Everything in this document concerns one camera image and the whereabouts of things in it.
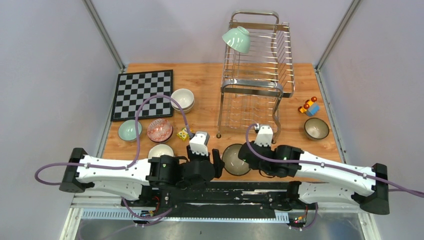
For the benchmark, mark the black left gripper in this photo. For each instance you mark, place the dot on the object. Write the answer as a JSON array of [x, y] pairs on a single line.
[[218, 162]]

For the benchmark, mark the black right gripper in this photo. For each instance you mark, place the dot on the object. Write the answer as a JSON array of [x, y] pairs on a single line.
[[254, 167]]

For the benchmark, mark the dark blue glazed bowl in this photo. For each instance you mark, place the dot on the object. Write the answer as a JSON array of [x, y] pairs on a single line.
[[232, 163]]

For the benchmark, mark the dark patterned rim bowl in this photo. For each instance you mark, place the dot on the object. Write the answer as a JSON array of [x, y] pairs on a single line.
[[316, 129]]

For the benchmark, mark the teal white striped bowl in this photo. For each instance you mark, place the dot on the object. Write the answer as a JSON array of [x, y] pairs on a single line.
[[160, 150]]

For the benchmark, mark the cream bowl green leaf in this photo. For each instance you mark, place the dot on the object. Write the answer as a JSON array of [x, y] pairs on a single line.
[[185, 110]]

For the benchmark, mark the plain cream bowl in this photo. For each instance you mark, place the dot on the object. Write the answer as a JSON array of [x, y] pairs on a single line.
[[184, 97]]

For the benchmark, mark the steel two-tier dish rack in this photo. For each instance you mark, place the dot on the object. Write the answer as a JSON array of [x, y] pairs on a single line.
[[254, 83]]

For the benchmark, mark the pale green striped bowl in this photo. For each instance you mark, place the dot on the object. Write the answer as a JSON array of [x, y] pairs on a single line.
[[127, 130]]

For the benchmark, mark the mint green glazed bowl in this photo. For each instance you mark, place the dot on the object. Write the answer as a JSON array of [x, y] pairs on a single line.
[[238, 38]]

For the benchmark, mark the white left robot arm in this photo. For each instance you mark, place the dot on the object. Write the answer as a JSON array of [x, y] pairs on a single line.
[[126, 180]]

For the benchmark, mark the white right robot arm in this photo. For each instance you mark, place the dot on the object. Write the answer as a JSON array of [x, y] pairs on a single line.
[[338, 183]]

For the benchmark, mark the yellow green toy block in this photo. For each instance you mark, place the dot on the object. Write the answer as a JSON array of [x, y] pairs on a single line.
[[183, 134]]

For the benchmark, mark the orange blue toy car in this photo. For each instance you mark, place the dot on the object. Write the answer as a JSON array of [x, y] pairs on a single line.
[[310, 107]]

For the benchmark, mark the black white chessboard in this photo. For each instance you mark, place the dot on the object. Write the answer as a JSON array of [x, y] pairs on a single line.
[[132, 89]]

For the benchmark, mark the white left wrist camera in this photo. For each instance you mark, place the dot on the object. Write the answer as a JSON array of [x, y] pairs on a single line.
[[198, 143]]

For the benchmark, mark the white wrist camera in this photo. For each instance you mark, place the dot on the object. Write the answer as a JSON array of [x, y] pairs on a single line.
[[264, 135], [198, 143]]

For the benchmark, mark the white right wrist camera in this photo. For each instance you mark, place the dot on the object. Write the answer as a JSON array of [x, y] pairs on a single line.
[[264, 135]]

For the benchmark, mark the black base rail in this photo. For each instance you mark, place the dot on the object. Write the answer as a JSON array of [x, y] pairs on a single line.
[[222, 200]]

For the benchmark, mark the aluminium left frame post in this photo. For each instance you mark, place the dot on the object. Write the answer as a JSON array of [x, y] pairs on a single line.
[[96, 18]]

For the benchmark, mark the aluminium frame post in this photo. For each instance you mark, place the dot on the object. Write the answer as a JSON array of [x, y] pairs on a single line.
[[96, 18], [348, 15]]

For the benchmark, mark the aluminium right frame post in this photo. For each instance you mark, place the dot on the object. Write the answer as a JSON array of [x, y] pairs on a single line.
[[348, 15]]

